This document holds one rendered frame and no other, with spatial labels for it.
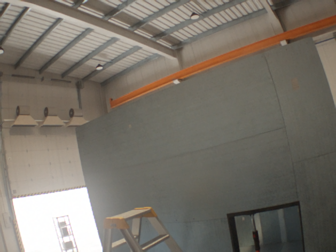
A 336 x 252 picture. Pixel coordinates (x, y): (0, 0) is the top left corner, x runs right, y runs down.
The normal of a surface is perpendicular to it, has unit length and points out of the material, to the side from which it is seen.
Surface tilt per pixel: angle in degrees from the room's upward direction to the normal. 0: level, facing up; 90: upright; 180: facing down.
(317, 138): 90
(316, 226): 90
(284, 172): 90
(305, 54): 90
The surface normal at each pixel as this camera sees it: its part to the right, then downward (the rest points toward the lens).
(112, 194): -0.56, 0.00
